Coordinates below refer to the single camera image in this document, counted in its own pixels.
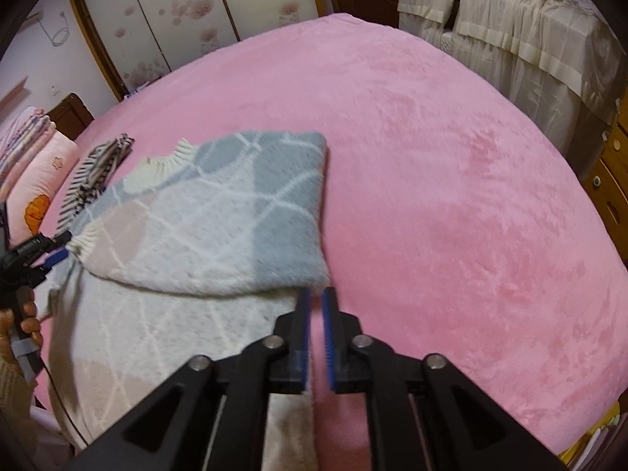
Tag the floral sliding door wardrobe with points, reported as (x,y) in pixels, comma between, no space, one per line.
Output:
(196,14)

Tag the folded pink quilt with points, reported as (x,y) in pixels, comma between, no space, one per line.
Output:
(22,132)

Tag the diamond pattern knit sweater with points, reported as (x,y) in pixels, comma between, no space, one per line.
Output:
(196,235)

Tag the person's left forearm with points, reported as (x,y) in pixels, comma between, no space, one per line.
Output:
(12,402)

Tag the wooden drawer cabinet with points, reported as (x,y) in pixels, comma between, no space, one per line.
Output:
(611,181)

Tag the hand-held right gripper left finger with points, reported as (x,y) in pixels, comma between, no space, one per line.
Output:
(303,333)

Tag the white wall shelf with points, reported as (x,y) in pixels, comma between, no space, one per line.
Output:
(12,90)

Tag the striped garment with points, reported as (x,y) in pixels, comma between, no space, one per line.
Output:
(95,176)

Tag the cream cloth covered furniture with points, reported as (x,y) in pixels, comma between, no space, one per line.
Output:
(515,34)

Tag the dark wooden headboard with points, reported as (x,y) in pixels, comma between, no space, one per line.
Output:
(71,115)

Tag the pink cartoon print pillow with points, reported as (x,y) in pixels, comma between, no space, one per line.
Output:
(44,181)

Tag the person's left hand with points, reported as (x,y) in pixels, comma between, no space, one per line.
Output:
(30,326)

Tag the white air conditioner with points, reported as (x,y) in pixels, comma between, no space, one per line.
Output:
(32,17)

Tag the pink fleece blanket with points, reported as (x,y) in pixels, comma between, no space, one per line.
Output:
(441,206)

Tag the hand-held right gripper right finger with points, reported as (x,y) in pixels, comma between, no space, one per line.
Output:
(329,333)

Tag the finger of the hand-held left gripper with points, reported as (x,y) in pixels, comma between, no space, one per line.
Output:
(55,257)
(58,240)

